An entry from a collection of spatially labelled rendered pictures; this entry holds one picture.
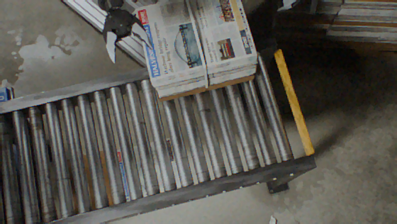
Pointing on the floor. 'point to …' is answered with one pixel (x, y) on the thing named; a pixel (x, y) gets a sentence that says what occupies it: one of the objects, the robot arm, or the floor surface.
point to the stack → (353, 32)
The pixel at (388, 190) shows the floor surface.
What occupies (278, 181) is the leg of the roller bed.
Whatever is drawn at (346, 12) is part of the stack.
